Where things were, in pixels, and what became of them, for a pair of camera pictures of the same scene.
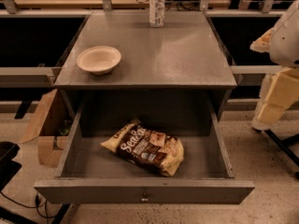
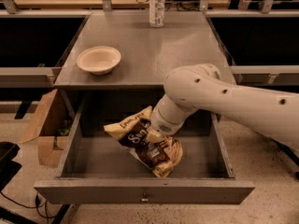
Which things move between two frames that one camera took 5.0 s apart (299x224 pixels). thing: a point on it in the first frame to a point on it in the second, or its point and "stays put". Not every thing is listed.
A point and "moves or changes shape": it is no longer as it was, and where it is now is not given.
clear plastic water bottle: [157, 6] stays put
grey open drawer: [91, 174] stays put
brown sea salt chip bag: [156, 151] moves or changes shape
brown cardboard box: [51, 128] stays put
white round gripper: [286, 42] to [163, 123]
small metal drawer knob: [144, 198] stays put
